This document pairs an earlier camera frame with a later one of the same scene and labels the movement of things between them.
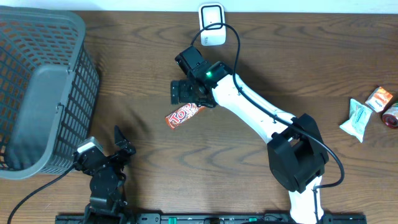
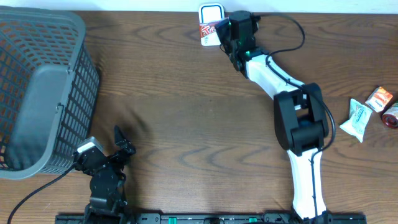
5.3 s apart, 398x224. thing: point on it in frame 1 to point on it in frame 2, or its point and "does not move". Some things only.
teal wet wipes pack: x=359 y=115 does not move
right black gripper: x=183 y=97 to x=221 y=28
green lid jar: x=390 y=117 does not move
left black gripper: x=127 y=147 does not move
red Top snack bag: x=183 y=114 to x=208 y=32
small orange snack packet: x=379 y=99 does not move
